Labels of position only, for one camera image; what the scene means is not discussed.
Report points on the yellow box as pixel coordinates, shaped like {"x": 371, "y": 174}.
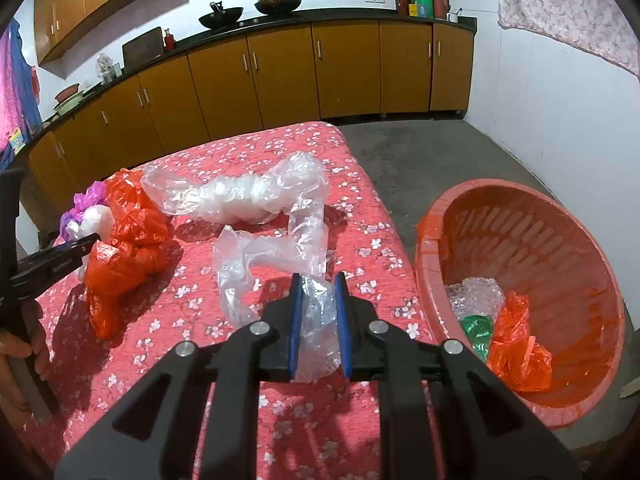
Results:
{"x": 413, "y": 10}

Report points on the black kitchen countertop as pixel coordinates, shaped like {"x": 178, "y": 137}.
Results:
{"x": 345, "y": 18}

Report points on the dark cutting board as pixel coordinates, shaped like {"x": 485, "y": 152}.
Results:
{"x": 143, "y": 45}

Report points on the small clear plastic bag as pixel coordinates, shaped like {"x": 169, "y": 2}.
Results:
{"x": 320, "y": 330}

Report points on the orange plastic bag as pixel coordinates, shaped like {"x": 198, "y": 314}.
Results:
{"x": 515, "y": 350}
{"x": 120, "y": 280}
{"x": 140, "y": 215}

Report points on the red basin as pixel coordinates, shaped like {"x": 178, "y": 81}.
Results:
{"x": 66, "y": 92}

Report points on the wooden lower cabinets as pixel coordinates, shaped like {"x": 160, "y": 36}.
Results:
{"x": 280, "y": 75}

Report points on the red pump bottle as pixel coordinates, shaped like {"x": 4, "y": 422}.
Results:
{"x": 170, "y": 41}

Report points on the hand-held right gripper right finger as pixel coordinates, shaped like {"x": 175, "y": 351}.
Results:
{"x": 344, "y": 330}

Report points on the clear bubble wrap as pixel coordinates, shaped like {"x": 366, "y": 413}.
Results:
{"x": 475, "y": 300}

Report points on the green plastic wrapper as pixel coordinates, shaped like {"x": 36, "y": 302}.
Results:
{"x": 475, "y": 335}

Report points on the pink and blue hanging cloth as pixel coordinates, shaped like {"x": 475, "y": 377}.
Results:
{"x": 17, "y": 95}

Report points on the green basin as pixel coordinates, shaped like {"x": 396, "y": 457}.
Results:
{"x": 70, "y": 106}

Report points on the red plastic basket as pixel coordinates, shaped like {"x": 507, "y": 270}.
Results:
{"x": 560, "y": 260}

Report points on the pink floral hanging sheet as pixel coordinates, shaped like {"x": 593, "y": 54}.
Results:
{"x": 565, "y": 5}

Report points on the colourful small packet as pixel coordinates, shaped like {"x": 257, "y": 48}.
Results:
{"x": 16, "y": 140}

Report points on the white cup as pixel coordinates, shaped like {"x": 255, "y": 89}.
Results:
{"x": 452, "y": 16}

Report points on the white plastic bag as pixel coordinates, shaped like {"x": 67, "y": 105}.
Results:
{"x": 95, "y": 220}

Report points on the red canister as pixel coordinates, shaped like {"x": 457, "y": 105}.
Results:
{"x": 401, "y": 1}

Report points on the purple plastic bag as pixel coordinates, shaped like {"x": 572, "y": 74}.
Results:
{"x": 80, "y": 205}

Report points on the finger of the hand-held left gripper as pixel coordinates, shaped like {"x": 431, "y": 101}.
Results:
{"x": 55, "y": 260}

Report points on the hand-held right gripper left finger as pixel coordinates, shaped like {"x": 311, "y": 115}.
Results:
{"x": 295, "y": 330}

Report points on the crumpled clear plastic bag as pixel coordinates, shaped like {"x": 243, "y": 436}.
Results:
{"x": 250, "y": 260}

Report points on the black lidded wok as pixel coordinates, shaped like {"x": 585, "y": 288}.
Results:
{"x": 278, "y": 4}

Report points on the glass jar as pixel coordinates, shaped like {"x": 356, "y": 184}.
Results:
{"x": 109, "y": 70}

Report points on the red floral mat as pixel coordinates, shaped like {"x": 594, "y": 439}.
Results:
{"x": 260, "y": 435}

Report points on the person's left hand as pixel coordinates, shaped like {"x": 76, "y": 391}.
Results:
{"x": 39, "y": 340}

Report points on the large clear plastic bag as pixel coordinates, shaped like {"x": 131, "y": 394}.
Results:
{"x": 235, "y": 195}

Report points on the red thermos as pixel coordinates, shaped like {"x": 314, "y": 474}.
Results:
{"x": 441, "y": 2}

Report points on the green box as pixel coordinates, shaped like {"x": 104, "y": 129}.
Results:
{"x": 425, "y": 4}

